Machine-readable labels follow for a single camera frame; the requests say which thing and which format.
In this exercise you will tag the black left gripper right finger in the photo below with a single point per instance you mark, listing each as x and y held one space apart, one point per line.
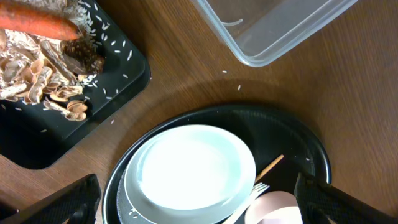
322 203

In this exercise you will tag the round black serving tray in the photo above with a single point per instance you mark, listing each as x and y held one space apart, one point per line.
268 133

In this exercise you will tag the black rectangular waste tray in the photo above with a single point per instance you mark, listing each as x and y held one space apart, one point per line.
35 137

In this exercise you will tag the small grey bowl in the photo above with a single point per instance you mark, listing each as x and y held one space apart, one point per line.
274 207

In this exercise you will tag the orange carrot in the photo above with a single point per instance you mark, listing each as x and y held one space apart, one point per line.
17 17

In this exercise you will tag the rice and food scraps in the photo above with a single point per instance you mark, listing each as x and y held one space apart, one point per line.
32 70

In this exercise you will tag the large white plate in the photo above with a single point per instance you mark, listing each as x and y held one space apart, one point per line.
190 174

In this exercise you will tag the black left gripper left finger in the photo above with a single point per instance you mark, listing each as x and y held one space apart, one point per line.
76 203

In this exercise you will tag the wooden chopstick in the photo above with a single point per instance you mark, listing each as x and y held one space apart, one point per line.
269 167

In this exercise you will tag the white plastic fork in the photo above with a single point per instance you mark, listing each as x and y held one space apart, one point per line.
257 190

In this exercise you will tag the clear plastic waste bin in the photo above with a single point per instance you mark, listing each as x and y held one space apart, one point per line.
260 31

